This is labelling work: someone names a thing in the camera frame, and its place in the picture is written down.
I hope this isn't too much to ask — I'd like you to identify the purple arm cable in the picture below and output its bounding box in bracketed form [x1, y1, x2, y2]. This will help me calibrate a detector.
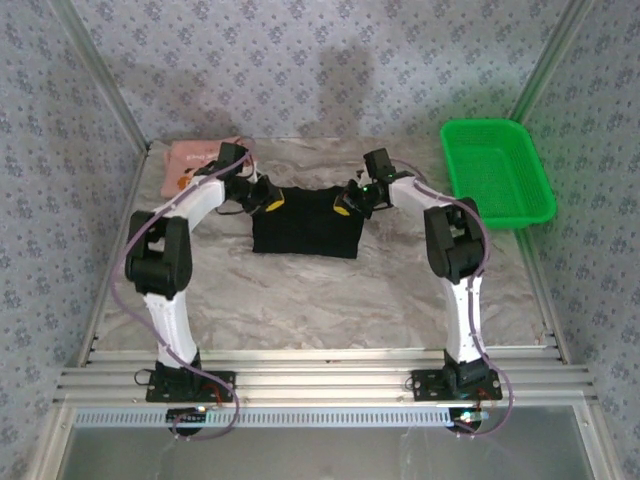
[392, 158, 515, 439]
[112, 148, 254, 442]

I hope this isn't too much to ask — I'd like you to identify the aluminium table side rail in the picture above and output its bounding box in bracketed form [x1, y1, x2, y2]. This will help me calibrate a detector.
[514, 229, 572, 364]
[74, 144, 152, 367]

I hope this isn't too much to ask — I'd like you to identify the aluminium frame post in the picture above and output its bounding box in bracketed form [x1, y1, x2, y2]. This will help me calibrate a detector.
[48, 0, 153, 154]
[509, 0, 594, 126]

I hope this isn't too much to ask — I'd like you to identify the grey slotted cable duct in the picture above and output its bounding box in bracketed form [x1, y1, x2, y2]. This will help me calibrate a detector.
[73, 406, 484, 429]

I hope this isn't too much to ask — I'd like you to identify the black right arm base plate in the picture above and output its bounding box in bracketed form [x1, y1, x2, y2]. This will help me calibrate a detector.
[409, 368, 504, 402]

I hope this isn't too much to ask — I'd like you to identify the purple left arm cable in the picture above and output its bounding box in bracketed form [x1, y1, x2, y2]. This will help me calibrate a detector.
[112, 148, 254, 442]

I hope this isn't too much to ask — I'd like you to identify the aluminium mounting rail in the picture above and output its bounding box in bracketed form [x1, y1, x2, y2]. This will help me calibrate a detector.
[52, 348, 599, 407]

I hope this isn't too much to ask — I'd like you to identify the black t-shirt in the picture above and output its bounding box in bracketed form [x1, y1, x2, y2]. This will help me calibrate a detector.
[251, 187, 365, 260]

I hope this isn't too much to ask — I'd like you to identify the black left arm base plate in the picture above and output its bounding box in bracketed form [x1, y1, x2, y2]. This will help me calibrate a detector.
[145, 370, 237, 404]

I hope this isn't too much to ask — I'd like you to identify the grey metal panel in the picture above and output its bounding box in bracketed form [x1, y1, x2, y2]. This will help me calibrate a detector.
[62, 427, 599, 480]

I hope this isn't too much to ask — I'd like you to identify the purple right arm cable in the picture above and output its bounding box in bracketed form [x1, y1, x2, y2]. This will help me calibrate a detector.
[392, 158, 515, 439]

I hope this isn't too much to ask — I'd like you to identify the green plastic basket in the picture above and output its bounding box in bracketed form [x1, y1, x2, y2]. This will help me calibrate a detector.
[439, 118, 558, 233]

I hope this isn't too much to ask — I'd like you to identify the pink printed folded t-shirt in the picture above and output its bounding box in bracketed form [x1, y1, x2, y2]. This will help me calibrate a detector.
[160, 139, 261, 198]

